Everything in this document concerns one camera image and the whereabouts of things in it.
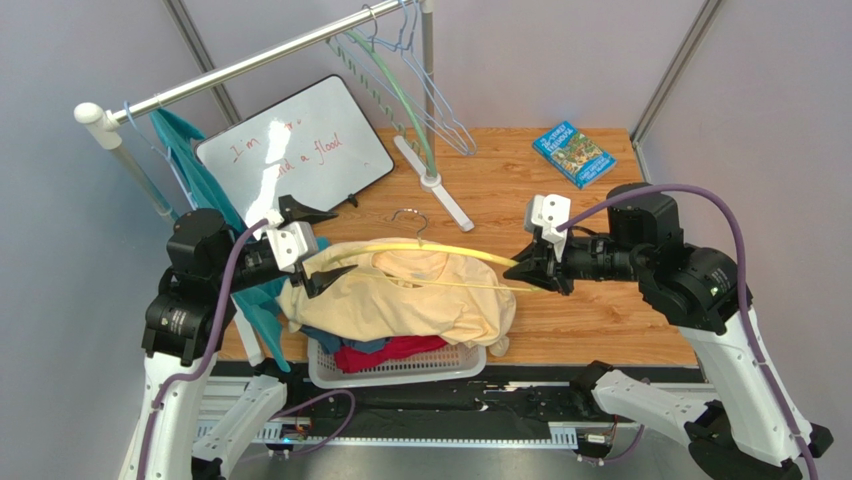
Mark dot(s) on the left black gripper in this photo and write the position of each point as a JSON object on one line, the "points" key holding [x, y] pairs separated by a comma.
{"points": [[297, 211]]}

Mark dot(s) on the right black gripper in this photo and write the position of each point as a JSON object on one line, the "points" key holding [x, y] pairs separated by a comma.
{"points": [[554, 259]]}

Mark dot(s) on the yellow plastic hanger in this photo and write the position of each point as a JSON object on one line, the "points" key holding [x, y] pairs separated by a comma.
{"points": [[420, 245]]}

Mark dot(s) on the pale yellow t shirt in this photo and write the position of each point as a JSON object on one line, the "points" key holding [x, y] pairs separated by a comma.
{"points": [[406, 293]]}

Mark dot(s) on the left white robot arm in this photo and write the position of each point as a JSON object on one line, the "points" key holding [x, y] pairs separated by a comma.
{"points": [[184, 332]]}

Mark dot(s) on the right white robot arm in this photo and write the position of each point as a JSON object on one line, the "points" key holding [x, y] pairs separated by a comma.
{"points": [[752, 429]]}

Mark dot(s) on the teal t shirt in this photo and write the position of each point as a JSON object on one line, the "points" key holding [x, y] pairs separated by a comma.
{"points": [[258, 304]]}

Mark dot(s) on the blue hanger holding teal shirt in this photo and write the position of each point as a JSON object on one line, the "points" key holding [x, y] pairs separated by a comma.
{"points": [[170, 160]]}

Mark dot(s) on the green plastic hanger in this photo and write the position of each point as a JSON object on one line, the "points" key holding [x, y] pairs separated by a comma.
{"points": [[413, 132]]}

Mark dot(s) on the whiteboard with red writing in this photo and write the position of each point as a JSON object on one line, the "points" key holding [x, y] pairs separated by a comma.
{"points": [[316, 146]]}

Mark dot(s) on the blue garment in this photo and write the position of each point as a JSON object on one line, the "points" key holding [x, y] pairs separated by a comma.
{"points": [[331, 343]]}

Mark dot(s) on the blue illustrated book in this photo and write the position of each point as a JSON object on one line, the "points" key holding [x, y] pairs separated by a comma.
{"points": [[574, 154]]}

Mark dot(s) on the red garment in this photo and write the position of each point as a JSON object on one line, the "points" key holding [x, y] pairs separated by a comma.
{"points": [[350, 360]]}

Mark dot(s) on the white laundry basket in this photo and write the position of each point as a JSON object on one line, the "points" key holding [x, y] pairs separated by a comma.
{"points": [[451, 362]]}

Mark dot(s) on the metal clothes rack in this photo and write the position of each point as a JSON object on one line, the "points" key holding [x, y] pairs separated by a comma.
{"points": [[103, 124]]}

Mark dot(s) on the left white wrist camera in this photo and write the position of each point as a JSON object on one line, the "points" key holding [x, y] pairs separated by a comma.
{"points": [[292, 244]]}

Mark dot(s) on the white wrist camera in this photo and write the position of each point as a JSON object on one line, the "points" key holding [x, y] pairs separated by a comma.
{"points": [[292, 244], [547, 213]]}

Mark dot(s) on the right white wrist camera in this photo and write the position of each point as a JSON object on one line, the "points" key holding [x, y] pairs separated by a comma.
{"points": [[547, 213]]}

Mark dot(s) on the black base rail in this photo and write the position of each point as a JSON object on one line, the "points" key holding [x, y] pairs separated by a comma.
{"points": [[504, 406]]}

